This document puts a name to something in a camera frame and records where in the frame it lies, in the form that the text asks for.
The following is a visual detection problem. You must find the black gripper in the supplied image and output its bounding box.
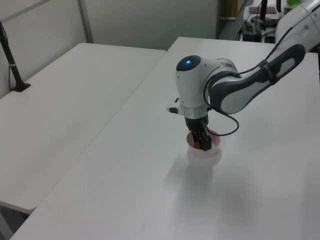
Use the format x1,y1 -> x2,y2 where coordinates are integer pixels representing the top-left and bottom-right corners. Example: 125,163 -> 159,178
184,115 -> 213,153

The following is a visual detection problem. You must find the black electronics box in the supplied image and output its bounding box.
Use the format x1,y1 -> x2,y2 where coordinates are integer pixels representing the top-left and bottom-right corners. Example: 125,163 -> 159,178
242,20 -> 263,42

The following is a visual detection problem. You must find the black monitor stand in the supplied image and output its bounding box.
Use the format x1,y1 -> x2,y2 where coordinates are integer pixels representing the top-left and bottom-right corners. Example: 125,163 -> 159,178
250,0 -> 277,25

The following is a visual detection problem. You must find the white side table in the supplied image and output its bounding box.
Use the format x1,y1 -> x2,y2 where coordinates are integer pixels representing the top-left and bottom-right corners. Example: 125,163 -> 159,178
0,42 -> 167,211

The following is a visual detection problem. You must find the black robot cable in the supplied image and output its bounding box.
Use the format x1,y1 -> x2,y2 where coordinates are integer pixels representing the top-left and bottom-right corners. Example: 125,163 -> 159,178
203,6 -> 320,137

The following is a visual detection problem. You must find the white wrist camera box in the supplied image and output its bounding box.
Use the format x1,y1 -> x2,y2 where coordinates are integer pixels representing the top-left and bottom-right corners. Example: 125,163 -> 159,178
166,98 -> 187,116

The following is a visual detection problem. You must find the grey partition frame post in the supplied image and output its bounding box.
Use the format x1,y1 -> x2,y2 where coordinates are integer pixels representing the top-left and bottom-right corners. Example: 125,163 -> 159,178
77,0 -> 95,44

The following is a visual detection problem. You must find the black camera stand pole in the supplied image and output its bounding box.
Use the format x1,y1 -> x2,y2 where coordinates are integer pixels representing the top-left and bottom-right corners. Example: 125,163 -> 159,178
0,20 -> 32,93

